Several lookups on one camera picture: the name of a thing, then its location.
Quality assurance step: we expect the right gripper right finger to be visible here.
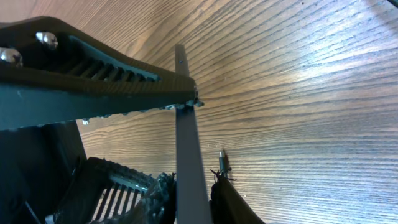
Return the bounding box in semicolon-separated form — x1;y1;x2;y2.
210;170;264;224

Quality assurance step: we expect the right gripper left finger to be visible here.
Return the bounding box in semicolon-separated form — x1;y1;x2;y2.
93;172;178;224

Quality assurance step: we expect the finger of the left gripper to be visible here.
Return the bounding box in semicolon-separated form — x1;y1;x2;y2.
1;16;200;130

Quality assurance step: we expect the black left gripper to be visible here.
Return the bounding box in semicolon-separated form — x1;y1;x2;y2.
1;121;155;223

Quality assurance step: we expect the blue Galaxy smartphone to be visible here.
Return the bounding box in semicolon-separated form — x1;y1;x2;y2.
174;44;213;224

